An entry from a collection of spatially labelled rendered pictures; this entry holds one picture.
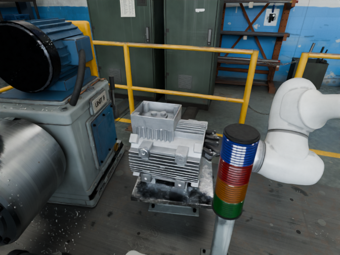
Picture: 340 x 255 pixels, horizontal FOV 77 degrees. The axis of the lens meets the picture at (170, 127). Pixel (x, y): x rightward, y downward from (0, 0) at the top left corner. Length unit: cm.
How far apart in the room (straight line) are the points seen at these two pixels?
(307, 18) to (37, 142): 476
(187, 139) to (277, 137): 24
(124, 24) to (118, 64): 60
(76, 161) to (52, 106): 17
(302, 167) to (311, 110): 14
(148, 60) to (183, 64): 53
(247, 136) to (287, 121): 28
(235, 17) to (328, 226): 434
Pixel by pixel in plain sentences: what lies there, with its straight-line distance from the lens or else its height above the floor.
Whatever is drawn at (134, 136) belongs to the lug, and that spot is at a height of 109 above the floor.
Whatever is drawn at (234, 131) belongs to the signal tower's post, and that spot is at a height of 122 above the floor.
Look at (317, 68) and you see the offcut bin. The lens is 464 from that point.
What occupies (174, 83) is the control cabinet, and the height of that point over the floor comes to 38.
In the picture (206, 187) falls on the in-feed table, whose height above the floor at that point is 92.
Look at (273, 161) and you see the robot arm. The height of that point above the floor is 106.
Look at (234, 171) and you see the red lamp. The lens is 39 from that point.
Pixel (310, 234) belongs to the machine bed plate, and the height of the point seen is 80.
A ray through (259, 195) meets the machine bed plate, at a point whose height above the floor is 80.
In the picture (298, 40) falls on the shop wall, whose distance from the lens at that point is 497.
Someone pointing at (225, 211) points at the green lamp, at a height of 105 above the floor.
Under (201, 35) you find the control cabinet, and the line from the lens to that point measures 300.
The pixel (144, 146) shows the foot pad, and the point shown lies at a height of 107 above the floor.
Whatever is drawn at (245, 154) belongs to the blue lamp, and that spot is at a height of 119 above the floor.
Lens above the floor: 140
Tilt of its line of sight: 30 degrees down
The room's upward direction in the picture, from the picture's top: straight up
